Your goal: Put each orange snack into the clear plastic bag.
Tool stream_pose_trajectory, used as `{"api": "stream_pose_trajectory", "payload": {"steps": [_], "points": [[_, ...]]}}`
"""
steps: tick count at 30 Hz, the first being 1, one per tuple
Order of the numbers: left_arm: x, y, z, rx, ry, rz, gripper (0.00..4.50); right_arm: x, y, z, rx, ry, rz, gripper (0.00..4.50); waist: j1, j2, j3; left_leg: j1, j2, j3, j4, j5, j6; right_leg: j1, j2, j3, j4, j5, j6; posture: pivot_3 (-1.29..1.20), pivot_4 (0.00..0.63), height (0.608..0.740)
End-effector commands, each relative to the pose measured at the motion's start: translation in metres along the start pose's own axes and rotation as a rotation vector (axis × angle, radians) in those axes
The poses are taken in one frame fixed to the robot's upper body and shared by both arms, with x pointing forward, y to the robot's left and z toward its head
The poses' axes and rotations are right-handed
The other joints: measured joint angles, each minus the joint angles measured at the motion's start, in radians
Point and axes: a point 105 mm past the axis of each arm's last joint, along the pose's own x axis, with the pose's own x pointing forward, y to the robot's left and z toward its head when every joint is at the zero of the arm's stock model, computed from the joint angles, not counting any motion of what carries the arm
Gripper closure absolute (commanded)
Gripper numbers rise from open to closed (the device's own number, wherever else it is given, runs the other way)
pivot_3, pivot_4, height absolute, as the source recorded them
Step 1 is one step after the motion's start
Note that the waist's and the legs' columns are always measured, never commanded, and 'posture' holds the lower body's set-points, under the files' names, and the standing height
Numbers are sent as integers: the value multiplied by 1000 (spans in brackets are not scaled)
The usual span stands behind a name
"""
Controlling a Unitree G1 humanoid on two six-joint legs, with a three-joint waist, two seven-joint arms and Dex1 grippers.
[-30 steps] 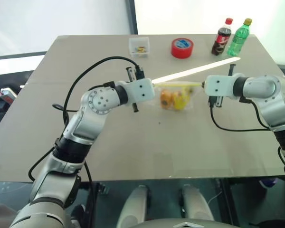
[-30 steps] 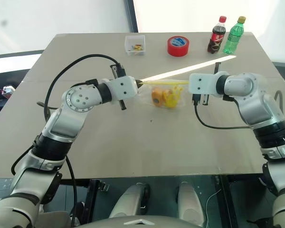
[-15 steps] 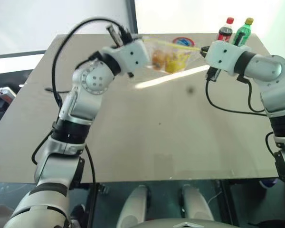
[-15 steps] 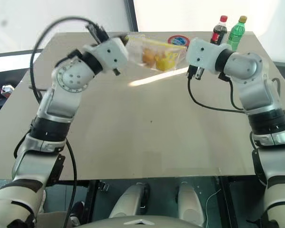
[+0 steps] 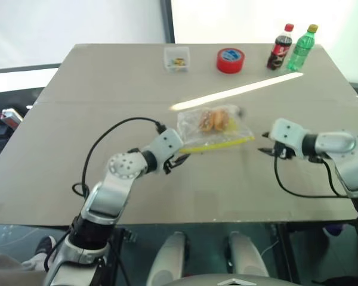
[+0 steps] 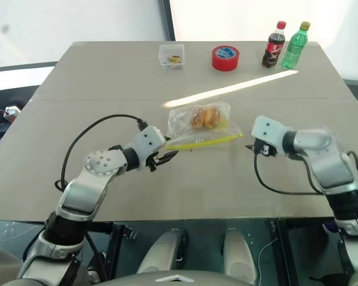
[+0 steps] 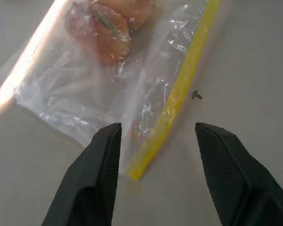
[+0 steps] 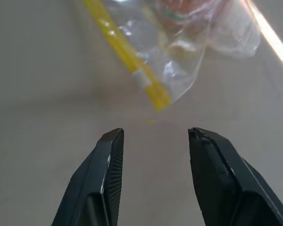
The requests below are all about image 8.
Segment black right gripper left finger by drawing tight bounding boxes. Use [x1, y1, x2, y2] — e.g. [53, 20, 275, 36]
[51, 128, 125, 226]

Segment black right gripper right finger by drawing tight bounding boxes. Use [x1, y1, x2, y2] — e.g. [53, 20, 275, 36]
[188, 127, 283, 226]

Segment clear yellow-zip plastic bag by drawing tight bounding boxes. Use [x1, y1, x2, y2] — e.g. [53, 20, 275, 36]
[83, 0, 261, 112]

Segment toy hamburger with sesame bun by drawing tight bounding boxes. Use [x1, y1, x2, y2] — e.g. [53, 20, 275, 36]
[153, 0, 229, 33]

